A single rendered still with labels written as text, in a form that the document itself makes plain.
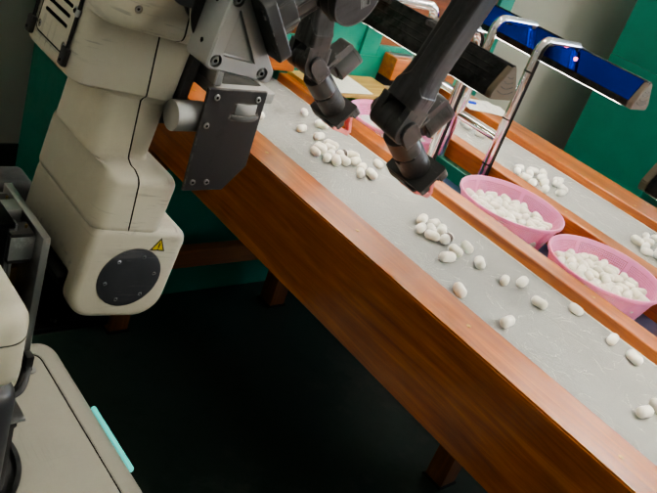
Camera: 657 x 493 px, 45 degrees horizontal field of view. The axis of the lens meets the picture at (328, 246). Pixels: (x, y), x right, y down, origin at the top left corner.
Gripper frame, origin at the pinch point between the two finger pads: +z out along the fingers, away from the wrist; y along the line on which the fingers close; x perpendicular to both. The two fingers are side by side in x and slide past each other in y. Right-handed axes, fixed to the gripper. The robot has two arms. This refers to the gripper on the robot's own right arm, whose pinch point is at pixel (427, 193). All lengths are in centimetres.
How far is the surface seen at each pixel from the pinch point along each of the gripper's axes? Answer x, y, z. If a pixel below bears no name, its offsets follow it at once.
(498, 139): -34, 26, 43
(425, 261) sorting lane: 9.0, -6.2, 7.6
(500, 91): -24.7, 4.5, -1.6
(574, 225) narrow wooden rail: -30, -3, 51
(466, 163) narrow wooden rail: -27, 34, 53
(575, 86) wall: -177, 159, 262
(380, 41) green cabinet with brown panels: -40, 82, 45
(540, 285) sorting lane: -5.8, -18.7, 24.8
